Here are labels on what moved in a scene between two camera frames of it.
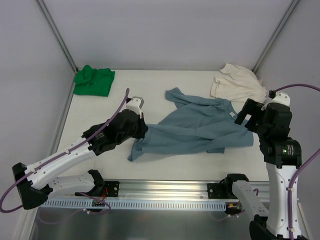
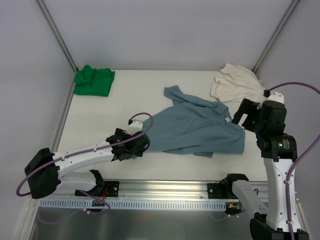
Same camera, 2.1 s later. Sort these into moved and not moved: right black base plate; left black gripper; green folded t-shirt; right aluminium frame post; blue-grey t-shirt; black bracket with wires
Moved: left black gripper; blue-grey t-shirt
Not moved: right aluminium frame post; black bracket with wires; right black base plate; green folded t-shirt
